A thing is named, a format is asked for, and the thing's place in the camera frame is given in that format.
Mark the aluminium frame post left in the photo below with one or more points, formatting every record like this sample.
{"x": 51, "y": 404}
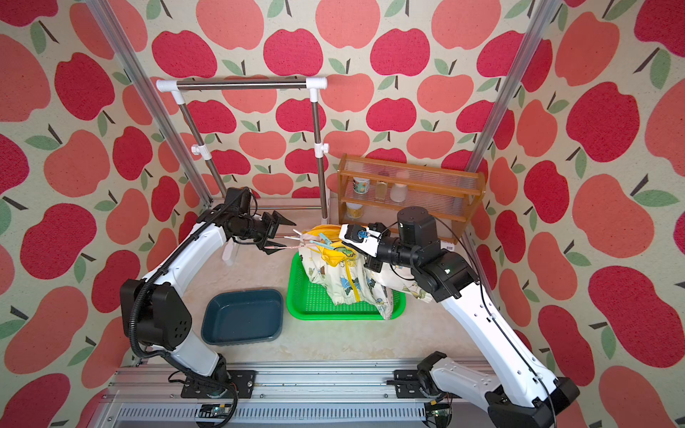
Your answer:
{"x": 114, "y": 33}

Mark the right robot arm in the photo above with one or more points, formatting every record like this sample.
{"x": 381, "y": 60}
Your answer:
{"x": 522, "y": 392}

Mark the white and steel clothes rack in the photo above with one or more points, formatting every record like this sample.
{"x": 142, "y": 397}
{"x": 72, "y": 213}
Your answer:
{"x": 312, "y": 84}

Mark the dark blue plastic tray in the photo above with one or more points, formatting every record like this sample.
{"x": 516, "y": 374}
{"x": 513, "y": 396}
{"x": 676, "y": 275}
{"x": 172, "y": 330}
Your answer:
{"x": 235, "y": 318}

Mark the white plastic bottle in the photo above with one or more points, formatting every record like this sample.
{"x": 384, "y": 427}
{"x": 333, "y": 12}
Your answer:
{"x": 399, "y": 192}

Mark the yellow dinosaur kids jacket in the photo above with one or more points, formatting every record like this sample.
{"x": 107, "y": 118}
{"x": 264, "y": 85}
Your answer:
{"x": 344, "y": 267}

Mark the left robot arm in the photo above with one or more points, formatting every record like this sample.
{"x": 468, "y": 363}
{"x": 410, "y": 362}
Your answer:
{"x": 155, "y": 318}

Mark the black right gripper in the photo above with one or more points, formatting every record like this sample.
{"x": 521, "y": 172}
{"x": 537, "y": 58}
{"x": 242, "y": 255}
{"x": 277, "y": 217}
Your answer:
{"x": 371, "y": 263}

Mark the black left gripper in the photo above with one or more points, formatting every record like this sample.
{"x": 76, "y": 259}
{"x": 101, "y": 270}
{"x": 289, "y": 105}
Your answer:
{"x": 273, "y": 224}

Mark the pink wire hanger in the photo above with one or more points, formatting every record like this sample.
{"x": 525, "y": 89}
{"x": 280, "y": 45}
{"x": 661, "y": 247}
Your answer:
{"x": 299, "y": 240}

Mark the wooden shelf rack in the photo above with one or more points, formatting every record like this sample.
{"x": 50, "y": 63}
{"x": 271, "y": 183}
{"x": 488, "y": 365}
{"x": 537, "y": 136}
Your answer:
{"x": 449, "y": 195}

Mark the white cup with label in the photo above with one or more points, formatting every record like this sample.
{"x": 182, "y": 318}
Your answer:
{"x": 360, "y": 185}

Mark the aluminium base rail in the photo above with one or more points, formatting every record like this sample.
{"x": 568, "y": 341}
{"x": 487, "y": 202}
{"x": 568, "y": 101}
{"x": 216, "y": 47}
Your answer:
{"x": 355, "y": 393}

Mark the light blue clothespin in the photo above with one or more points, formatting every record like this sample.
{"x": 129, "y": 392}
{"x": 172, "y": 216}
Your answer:
{"x": 326, "y": 244}

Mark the small glass jar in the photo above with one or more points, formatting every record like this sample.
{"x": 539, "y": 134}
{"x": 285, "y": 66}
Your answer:
{"x": 381, "y": 189}

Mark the green plastic basket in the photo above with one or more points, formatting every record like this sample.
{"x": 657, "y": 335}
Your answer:
{"x": 309, "y": 301}

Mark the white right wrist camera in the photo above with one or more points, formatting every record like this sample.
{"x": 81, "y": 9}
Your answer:
{"x": 365, "y": 239}

